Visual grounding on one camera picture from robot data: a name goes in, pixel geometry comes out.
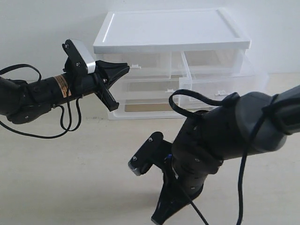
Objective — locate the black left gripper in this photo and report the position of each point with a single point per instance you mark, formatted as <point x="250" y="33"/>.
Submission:
<point x="105" y="76"/>

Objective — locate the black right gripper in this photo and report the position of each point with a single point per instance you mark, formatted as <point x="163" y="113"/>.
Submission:
<point x="183" y="178"/>

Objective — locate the keys with blue fob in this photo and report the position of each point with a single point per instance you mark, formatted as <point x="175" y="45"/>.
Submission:
<point x="167" y="158"/>

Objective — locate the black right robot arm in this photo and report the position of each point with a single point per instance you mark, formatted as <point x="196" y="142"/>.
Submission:
<point x="237" y="127"/>

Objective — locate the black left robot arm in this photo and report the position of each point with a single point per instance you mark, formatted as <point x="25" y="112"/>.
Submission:
<point x="23" y="102"/>

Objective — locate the clear wide middle drawer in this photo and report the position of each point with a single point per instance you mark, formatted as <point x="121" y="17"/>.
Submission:
<point x="144" y="89"/>

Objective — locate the white plastic drawer cabinet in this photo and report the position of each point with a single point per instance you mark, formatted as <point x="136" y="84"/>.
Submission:
<point x="161" y="31"/>

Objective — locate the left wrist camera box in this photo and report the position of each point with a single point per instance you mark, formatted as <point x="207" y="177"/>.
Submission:
<point x="82" y="62"/>

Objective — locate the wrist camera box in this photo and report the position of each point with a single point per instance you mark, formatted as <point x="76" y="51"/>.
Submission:
<point x="142" y="160"/>
<point x="82" y="62"/>

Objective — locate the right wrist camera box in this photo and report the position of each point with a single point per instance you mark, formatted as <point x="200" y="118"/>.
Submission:
<point x="142" y="160"/>

